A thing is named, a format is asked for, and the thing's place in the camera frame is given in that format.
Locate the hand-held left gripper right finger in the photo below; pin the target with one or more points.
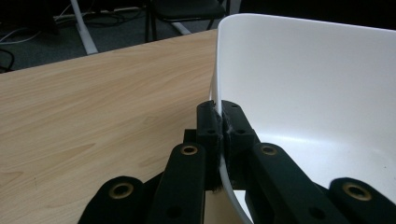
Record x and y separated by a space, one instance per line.
274 186

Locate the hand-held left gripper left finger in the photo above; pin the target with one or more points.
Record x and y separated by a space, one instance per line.
186 180

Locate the white plastic basket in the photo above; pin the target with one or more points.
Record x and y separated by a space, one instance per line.
311 93

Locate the black folding chair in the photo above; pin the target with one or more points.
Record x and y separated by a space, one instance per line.
186 12

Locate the white metal desk frame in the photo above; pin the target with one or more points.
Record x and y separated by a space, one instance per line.
83 31

